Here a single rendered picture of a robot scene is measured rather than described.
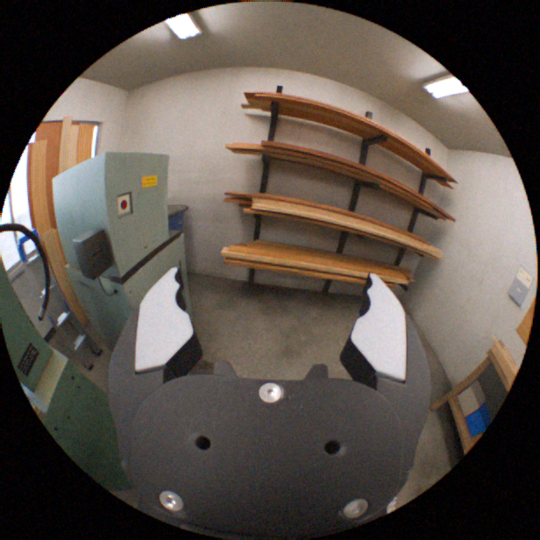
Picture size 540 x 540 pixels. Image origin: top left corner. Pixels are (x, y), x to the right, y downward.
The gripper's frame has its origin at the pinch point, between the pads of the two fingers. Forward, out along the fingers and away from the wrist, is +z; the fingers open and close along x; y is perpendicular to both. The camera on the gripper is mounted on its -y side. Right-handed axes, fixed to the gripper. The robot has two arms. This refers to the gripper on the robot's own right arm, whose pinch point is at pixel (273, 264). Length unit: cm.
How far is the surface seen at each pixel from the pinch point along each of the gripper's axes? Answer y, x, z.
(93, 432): 63, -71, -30
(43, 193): -43, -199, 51
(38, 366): 29, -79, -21
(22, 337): 17, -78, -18
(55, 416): 39, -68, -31
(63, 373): 35, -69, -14
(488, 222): -22, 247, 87
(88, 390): 51, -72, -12
